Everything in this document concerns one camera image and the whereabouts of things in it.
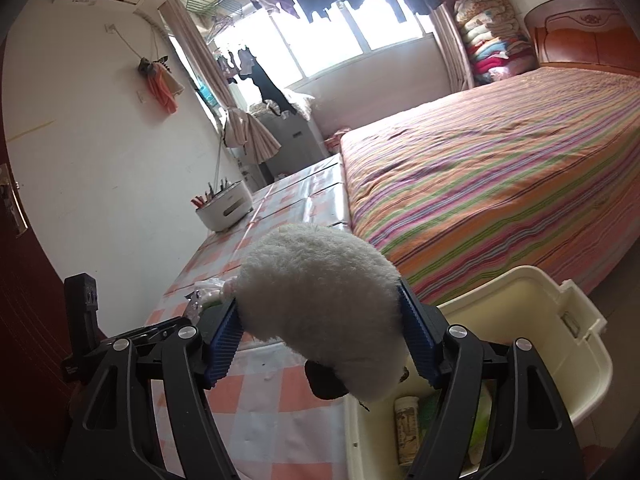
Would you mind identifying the teal hanging bag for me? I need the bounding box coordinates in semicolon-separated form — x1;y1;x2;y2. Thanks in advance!
197;77;217;108

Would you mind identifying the white round pen holder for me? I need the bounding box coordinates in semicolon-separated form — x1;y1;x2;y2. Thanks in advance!
195;180;253;232

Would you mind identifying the dark red door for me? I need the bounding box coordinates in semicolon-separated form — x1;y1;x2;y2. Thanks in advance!
0;35;101;461

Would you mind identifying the stack of folded quilts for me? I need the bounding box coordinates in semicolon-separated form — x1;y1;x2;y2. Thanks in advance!
454;0;538;86

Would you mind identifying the black hanging garment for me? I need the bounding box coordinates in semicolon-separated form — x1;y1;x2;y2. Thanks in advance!
250;57;296;116

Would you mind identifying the bunch of pens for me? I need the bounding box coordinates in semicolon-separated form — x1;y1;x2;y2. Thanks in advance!
189;175;236;208

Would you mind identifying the pink cloth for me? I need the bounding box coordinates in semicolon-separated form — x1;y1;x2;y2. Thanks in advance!
324;129;351;153

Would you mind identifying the cream plastic bin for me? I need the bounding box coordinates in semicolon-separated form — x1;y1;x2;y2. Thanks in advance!
342;265;615;480

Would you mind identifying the bed with striped sheet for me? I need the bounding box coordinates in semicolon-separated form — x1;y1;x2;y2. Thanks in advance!
337;66;640;306

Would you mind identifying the hanging sock rack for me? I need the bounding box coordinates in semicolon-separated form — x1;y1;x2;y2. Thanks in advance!
215;45;256;85

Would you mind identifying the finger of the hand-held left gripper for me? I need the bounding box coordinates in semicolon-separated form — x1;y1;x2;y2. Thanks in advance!
100;316;193;356

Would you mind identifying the wooden headboard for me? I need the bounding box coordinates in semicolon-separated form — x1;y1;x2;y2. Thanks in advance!
524;0;640;78

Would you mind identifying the tied striped curtain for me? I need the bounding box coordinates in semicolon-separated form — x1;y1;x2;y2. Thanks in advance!
160;0;282;165

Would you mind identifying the orange hanging cloth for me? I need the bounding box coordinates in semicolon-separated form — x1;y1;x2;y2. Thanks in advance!
139;57;186;115

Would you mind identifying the metal door lock plate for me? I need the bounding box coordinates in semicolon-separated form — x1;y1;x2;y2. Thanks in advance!
0;164;27;238

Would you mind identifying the white plush toy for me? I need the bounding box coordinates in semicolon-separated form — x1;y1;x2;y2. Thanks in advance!
234;224;403;402

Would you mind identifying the window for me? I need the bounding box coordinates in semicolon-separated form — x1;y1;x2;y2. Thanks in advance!
220;0;441;106

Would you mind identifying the small beige label bottle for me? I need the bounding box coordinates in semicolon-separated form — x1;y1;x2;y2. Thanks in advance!
394;395;423;467

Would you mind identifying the clear plastic bag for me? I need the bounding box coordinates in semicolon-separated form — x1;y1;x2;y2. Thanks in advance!
187;279;240;313

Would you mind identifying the green wire rack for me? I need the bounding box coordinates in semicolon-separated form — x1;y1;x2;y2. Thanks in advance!
186;0;251;16

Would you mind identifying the grey white cabinet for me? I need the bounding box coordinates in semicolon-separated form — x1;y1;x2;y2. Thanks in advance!
252;110;326;183

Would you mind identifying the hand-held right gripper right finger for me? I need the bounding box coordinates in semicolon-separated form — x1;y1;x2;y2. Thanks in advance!
397;277;583;480

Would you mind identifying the white cloth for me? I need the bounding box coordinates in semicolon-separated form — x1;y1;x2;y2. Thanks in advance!
247;89;317;121

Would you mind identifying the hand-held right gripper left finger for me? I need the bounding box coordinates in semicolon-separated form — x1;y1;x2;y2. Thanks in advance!
60;296;246;480

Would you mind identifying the checked plastic tablecloth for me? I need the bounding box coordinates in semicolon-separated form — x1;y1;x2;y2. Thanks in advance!
145;155;361;480

